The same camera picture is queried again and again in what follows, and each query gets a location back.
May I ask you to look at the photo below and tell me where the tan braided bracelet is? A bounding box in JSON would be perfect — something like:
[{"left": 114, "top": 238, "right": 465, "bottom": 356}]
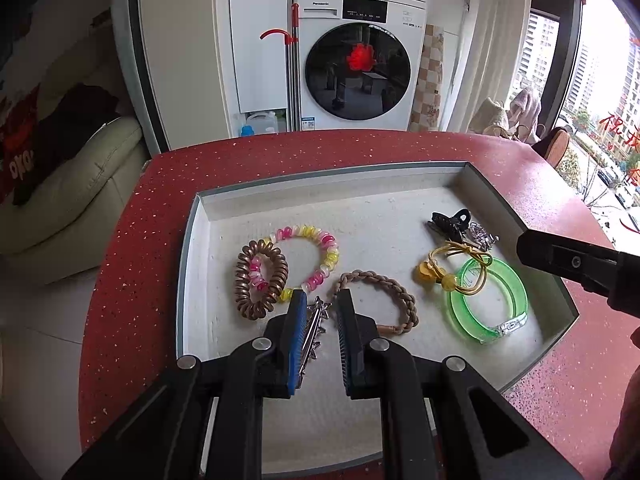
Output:
[{"left": 328, "top": 268, "right": 420, "bottom": 337}]

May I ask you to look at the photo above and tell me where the green translucent bangle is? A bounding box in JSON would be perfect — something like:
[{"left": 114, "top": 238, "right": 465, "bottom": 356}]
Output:
[{"left": 447, "top": 258, "right": 529, "bottom": 344}]

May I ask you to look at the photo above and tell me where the silver charm brooch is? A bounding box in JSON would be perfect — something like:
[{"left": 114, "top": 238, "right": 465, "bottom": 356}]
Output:
[{"left": 465, "top": 221, "right": 499, "bottom": 252}]

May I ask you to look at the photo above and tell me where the yellow cord hair tie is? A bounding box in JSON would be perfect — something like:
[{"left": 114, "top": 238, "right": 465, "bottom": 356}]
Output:
[{"left": 418, "top": 239, "right": 495, "bottom": 296}]

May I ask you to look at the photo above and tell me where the brown spiral hair tie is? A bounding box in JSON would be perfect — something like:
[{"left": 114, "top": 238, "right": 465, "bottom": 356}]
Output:
[{"left": 234, "top": 238, "right": 291, "bottom": 322}]

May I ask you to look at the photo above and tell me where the silver rhinestone hair clip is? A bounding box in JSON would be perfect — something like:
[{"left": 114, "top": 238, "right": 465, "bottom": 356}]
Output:
[{"left": 299, "top": 297, "right": 330, "bottom": 377}]

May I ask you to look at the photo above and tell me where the black claw hair clip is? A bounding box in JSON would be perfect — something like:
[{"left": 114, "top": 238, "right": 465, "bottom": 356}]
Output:
[{"left": 427, "top": 208, "right": 471, "bottom": 244}]

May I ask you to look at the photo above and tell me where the pink yellow beaded bracelet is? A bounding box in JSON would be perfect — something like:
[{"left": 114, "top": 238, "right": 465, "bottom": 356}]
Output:
[{"left": 247, "top": 224, "right": 341, "bottom": 305}]

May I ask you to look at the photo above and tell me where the grey jewelry tray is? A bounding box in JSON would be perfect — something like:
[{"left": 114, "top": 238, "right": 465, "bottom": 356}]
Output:
[{"left": 176, "top": 160, "right": 580, "bottom": 478}]

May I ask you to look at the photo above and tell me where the orange wooden chair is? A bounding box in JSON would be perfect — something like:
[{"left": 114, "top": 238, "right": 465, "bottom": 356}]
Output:
[{"left": 532, "top": 127, "right": 570, "bottom": 168}]

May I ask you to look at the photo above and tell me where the pink white cloth pile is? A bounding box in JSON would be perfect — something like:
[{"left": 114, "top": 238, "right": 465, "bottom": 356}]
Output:
[{"left": 469, "top": 87, "right": 544, "bottom": 145}]

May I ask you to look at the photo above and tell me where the cream leather sofa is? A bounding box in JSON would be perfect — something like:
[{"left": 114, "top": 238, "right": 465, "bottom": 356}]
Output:
[{"left": 1, "top": 27, "right": 149, "bottom": 285}]

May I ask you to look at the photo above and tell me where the checkered folded board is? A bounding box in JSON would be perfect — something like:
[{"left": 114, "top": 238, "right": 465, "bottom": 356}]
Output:
[{"left": 409, "top": 24, "right": 444, "bottom": 132}]

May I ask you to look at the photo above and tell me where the black clothing on sofa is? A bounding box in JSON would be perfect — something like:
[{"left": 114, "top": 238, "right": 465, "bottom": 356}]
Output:
[{"left": 12, "top": 84, "right": 119, "bottom": 207}]

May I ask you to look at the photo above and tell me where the white detergent jug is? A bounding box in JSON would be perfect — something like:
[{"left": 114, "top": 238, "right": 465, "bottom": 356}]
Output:
[{"left": 240, "top": 110, "right": 279, "bottom": 136}]

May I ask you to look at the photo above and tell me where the lower white washing machine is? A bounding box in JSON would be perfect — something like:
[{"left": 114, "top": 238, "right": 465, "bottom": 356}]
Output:
[{"left": 294, "top": 0, "right": 426, "bottom": 130}]

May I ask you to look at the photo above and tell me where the red printed blanket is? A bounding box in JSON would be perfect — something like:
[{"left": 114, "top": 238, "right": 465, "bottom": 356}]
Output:
[{"left": 1, "top": 84, "right": 40, "bottom": 200}]

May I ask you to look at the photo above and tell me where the red handled mop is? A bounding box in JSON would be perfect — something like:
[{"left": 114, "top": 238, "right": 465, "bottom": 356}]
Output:
[{"left": 259, "top": 2, "right": 302, "bottom": 131}]

